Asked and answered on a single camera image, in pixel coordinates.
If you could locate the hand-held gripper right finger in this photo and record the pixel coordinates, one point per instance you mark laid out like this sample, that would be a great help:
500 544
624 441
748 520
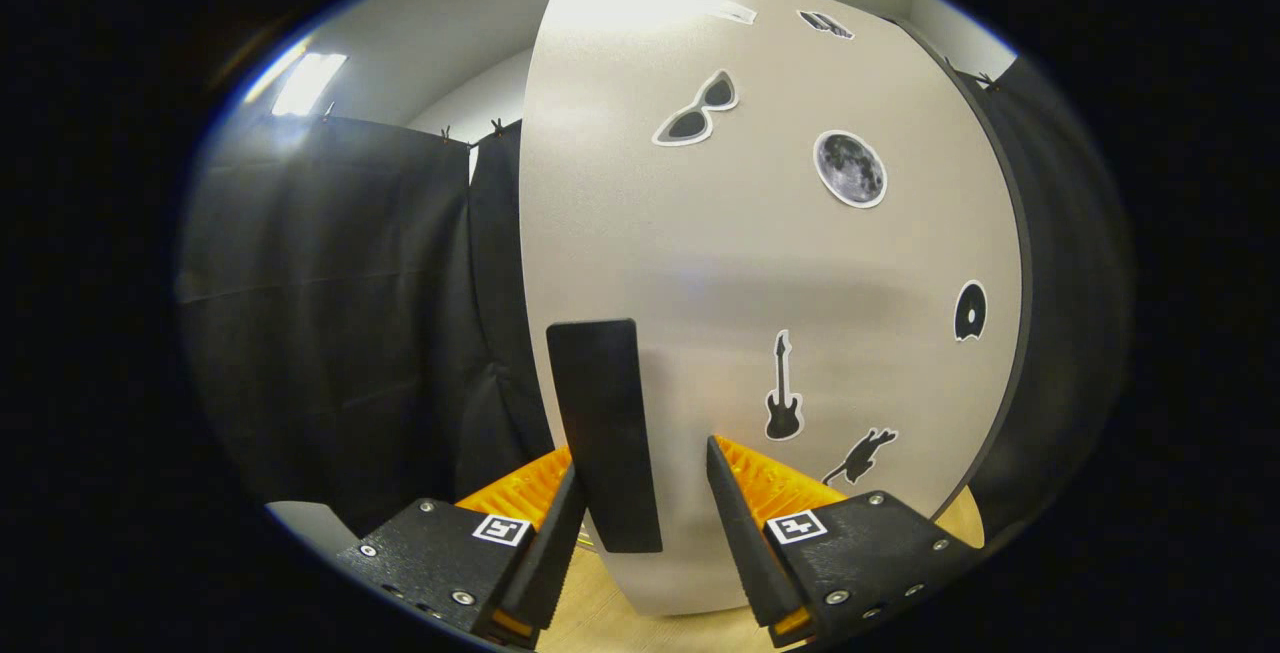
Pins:
745 553

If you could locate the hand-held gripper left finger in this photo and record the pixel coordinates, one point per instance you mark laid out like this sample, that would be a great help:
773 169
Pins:
550 563

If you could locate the beige shoe cabinet door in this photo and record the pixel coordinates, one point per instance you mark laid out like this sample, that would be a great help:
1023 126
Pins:
720 263

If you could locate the black backdrop cloth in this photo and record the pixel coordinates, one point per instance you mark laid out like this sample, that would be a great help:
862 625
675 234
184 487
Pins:
330 333

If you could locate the ceiling light strip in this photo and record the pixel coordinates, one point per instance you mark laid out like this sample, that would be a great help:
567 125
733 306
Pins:
310 83

